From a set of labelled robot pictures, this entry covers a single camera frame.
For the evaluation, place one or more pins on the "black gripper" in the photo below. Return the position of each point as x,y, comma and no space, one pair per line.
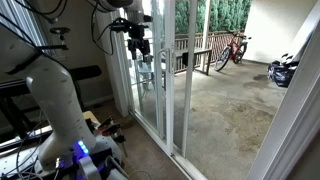
140,45

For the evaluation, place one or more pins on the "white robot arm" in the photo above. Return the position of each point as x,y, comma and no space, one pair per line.
56,93

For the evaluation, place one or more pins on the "fixed side door jamb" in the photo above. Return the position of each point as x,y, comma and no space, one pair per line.
121,83

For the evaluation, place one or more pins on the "white screen door stile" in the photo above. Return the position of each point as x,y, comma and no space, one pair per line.
189,100

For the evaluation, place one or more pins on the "latch side door jamb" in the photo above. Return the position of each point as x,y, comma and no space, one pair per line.
283,133

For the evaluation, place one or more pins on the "red black clamp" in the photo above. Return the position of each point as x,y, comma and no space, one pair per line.
106,124

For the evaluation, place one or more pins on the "wooden patio railing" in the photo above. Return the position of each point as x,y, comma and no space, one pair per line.
220,40

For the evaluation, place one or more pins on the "black saddle stand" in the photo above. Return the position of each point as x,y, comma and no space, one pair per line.
60,30

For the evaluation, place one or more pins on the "black bicycle on left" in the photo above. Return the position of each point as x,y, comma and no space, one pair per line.
233,45

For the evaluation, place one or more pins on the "green hedge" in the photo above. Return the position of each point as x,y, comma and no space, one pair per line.
226,13

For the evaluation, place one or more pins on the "white vertical blinds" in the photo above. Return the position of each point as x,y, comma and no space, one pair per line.
23,16

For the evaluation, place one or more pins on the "dark golf bag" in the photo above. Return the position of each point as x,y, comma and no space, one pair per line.
281,75

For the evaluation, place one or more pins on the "white surfboard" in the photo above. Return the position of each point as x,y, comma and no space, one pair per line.
305,33

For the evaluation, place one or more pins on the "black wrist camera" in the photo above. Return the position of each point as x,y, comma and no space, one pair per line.
121,25

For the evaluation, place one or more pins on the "white patio post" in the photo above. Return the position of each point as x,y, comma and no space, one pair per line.
206,33

